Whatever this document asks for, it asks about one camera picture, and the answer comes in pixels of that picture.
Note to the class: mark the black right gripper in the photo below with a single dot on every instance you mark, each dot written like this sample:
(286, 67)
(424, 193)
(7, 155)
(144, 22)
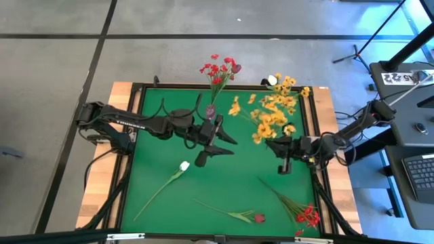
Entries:
(301, 149)

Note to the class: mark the black desk with keyboard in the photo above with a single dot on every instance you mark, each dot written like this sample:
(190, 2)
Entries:
(410, 217)

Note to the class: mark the black metal beam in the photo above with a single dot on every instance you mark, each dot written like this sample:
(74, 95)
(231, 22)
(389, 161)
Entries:
(51, 237)

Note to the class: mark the pink glass vase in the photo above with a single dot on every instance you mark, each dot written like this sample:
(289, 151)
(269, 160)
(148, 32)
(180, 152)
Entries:
(210, 111)

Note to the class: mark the blue desk leg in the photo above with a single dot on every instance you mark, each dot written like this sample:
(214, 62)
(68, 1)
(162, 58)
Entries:
(395, 196)

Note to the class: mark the white paper label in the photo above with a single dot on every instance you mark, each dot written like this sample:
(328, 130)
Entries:
(396, 78)

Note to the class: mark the black frame clamp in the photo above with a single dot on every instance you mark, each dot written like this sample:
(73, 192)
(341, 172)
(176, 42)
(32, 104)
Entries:
(263, 82)
(156, 80)

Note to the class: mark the yellow artificial flower bunch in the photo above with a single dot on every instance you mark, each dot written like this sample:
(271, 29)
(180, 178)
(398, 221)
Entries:
(286, 83)
(268, 120)

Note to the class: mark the black desk with label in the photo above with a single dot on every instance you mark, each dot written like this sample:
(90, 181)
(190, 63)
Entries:
(407, 115)

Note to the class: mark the green table mat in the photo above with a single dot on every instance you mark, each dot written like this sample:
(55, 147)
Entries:
(237, 176)

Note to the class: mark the silver metal bracket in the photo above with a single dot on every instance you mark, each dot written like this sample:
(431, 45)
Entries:
(313, 240)
(125, 236)

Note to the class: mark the black computer keyboard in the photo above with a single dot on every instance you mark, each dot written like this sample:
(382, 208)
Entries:
(420, 176)

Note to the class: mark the red artificial tulip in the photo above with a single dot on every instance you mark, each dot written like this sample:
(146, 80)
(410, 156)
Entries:
(259, 218)
(236, 68)

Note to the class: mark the thick black pole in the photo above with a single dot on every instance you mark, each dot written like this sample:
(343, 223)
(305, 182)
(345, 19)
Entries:
(410, 47)

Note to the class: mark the black tripod light stand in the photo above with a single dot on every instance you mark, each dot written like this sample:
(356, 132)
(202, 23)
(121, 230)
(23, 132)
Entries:
(356, 54)

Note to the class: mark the red artificial flower bunch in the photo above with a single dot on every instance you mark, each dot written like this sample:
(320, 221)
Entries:
(217, 80)
(306, 215)

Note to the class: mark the white artificial tulip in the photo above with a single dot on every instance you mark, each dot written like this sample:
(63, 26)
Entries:
(272, 80)
(184, 165)

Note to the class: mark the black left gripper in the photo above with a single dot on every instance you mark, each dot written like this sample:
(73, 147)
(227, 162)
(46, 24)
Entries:
(207, 132)

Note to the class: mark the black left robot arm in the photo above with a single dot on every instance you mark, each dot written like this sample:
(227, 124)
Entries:
(135, 123)

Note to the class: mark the black metal table frame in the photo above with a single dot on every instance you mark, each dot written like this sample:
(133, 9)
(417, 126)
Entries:
(169, 85)

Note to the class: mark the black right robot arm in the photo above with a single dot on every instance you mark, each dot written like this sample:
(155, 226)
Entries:
(352, 130)

